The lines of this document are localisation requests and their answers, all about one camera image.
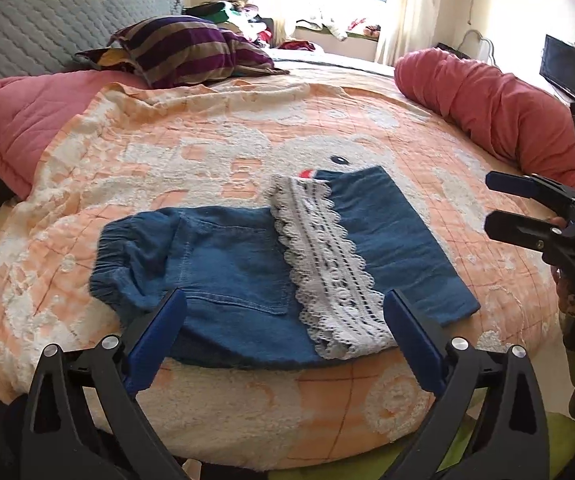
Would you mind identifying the orange and white blanket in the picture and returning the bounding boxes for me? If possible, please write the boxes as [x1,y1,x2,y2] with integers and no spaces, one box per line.
[0,80,564,467]

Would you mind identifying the grey quilted headboard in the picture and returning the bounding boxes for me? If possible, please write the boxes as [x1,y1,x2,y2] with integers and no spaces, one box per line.
[0,0,189,250]

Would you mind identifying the black flat screen monitor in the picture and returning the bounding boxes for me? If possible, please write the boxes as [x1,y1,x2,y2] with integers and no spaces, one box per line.
[539,34,575,104]

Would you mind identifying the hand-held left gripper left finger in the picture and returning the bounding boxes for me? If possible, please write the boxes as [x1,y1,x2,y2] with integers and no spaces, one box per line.
[20,287,190,480]

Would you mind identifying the blue pants with lace trim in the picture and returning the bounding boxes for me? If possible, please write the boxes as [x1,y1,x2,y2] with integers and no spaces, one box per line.
[90,165,482,372]

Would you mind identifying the pink pillow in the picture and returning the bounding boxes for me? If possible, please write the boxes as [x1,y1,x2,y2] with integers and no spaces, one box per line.
[0,70,134,199]

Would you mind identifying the purple striped pillow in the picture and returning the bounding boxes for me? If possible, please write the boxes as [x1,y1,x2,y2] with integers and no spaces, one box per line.
[74,15,291,91]

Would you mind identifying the clothes on window sill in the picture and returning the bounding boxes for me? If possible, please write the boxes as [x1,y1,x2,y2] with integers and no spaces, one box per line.
[294,6,384,42]

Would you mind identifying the red rolled duvet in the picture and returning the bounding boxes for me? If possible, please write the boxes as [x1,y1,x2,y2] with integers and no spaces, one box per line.
[394,49,575,194]

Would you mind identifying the pile of clothes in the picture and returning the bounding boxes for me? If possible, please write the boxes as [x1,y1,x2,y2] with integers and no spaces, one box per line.
[182,0,276,49]

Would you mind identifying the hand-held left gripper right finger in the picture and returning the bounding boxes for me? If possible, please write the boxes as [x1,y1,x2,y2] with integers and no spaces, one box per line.
[380,289,551,480]

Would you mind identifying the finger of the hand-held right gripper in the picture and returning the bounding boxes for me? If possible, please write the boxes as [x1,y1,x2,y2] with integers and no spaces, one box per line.
[486,171,575,213]
[484,210,571,256]

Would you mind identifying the white curtain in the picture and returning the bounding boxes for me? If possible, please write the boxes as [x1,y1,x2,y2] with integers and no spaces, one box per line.
[375,0,437,67]

